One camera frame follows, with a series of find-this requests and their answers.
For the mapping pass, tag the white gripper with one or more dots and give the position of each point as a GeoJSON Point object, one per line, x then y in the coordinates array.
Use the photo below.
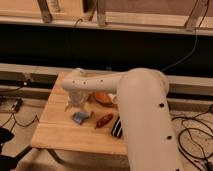
{"type": "Point", "coordinates": [76, 99]}

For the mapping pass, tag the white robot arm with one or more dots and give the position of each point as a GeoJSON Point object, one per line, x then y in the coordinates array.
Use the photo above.
{"type": "Point", "coordinates": [141, 96]}

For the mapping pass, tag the orange-brown bowl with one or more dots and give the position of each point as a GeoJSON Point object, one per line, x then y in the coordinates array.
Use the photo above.
{"type": "Point", "coordinates": [104, 98]}

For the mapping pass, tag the wooden table board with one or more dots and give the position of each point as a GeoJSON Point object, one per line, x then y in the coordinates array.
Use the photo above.
{"type": "Point", "coordinates": [57, 131]}

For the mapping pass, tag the red-brown sausage toy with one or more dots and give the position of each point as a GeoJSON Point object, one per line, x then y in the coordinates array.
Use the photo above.
{"type": "Point", "coordinates": [104, 120]}

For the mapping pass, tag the black object lower left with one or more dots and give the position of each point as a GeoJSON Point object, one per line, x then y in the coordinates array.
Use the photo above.
{"type": "Point", "coordinates": [9, 161]}

